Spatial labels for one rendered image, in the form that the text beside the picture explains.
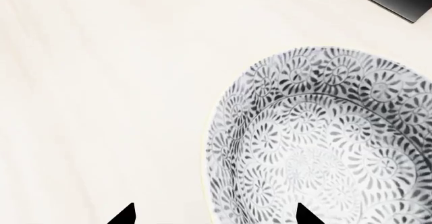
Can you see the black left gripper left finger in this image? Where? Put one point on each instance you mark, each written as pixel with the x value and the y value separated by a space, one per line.
pixel 126 216

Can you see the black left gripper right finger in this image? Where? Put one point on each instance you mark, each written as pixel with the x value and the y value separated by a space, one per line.
pixel 307 217

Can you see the white plate with black swirls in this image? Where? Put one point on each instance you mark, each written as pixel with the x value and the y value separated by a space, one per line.
pixel 320 143

